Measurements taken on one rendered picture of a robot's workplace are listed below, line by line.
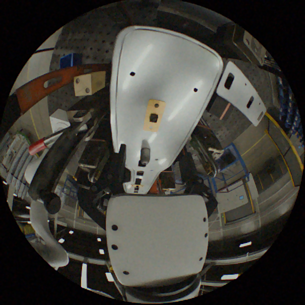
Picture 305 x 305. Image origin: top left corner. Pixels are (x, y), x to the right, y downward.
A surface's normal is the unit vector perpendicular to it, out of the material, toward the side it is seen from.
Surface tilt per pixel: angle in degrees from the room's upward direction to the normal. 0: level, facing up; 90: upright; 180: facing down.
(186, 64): 0
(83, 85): 0
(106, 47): 0
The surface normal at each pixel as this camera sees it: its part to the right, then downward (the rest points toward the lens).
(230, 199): -0.86, -0.32
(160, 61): 0.02, 0.76
